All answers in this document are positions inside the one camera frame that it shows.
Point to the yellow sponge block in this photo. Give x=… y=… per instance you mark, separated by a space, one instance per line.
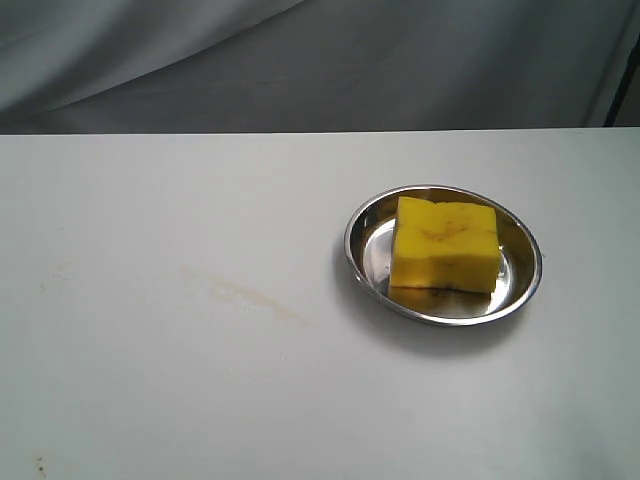
x=445 y=245

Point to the round stainless steel dish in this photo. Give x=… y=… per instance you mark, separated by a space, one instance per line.
x=368 y=243

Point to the grey backdrop cloth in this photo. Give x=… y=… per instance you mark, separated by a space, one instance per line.
x=309 y=66

